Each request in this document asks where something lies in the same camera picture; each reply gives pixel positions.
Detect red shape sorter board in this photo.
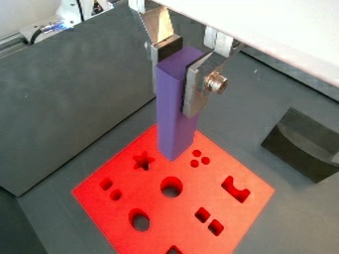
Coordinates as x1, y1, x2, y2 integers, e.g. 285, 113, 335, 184
73, 127, 273, 254

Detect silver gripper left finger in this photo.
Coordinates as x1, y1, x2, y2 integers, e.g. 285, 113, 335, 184
128, 0, 183, 89

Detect aluminium frame rail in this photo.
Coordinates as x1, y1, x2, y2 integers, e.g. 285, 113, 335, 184
0, 33, 28, 59

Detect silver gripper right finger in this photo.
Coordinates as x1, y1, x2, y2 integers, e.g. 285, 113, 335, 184
183, 27, 244, 118

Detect dark grey raised panel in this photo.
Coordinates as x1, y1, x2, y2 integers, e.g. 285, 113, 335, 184
0, 5, 153, 196

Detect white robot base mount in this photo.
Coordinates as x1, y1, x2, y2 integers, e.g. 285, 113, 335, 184
20, 0, 113, 45

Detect purple rectangular block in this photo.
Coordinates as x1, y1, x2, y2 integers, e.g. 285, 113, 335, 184
155, 47, 203, 161

